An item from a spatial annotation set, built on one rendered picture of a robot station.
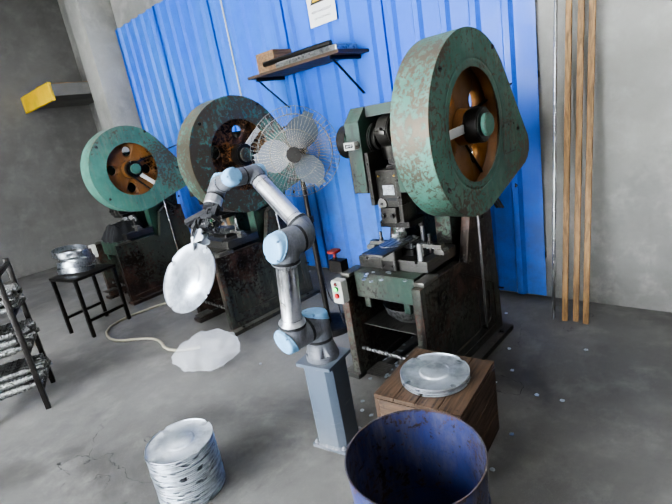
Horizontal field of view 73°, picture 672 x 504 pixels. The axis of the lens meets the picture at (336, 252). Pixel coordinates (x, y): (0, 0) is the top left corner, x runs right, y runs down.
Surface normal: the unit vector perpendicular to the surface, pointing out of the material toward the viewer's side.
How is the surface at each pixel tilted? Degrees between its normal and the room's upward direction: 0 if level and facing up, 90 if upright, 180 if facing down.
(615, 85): 90
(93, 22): 90
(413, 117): 76
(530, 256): 90
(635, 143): 90
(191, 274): 56
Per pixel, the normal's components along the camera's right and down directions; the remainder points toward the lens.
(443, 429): -0.54, 0.29
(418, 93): -0.67, -0.12
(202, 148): 0.71, 0.08
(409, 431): 0.00, 0.24
